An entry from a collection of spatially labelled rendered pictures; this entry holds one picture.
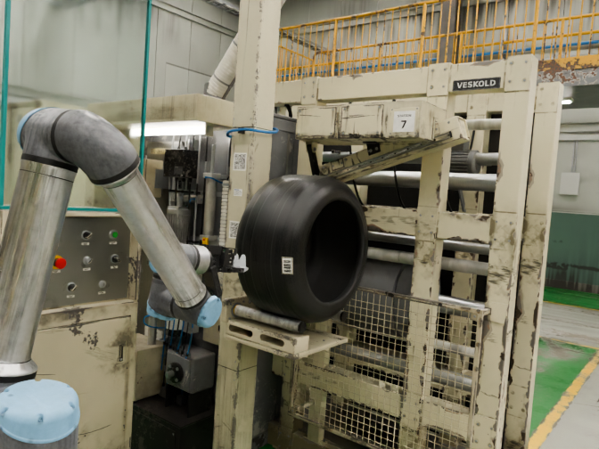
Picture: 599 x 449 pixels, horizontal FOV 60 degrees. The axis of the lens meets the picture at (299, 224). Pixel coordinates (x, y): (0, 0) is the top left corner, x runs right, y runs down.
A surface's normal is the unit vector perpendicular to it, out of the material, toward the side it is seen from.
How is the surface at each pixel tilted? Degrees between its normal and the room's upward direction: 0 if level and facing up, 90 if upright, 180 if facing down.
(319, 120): 90
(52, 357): 90
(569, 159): 90
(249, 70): 90
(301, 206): 62
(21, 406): 9
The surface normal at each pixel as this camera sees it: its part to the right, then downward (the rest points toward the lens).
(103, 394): 0.78, 0.10
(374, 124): -0.62, 0.00
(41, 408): 0.18, -0.97
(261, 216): -0.53, -0.41
